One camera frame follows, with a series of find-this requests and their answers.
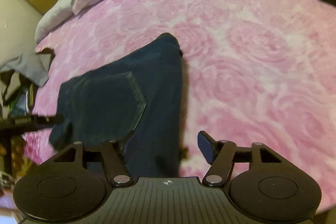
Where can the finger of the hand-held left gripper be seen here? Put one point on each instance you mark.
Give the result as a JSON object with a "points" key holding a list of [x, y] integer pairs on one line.
{"points": [[51, 119]]}

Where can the pink floral blanket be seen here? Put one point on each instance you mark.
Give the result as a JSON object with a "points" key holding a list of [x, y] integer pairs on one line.
{"points": [[236, 69]]}

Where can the green cloth item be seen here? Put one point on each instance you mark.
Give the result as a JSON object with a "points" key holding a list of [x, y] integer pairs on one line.
{"points": [[13, 107]]}

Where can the striped garment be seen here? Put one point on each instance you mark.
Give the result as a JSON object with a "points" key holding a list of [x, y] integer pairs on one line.
{"points": [[25, 103]]}

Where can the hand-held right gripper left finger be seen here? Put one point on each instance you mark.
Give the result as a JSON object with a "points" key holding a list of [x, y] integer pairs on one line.
{"points": [[111, 153]]}

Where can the blue jeans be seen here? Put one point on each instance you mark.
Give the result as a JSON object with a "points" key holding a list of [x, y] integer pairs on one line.
{"points": [[147, 87]]}

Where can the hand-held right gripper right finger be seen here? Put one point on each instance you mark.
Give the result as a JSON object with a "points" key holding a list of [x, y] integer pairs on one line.
{"points": [[206, 146]]}

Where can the grey garment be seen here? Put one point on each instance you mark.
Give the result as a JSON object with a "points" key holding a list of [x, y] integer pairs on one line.
{"points": [[29, 66]]}

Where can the tan garment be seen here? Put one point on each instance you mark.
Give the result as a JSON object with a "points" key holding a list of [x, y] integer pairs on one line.
{"points": [[10, 90]]}

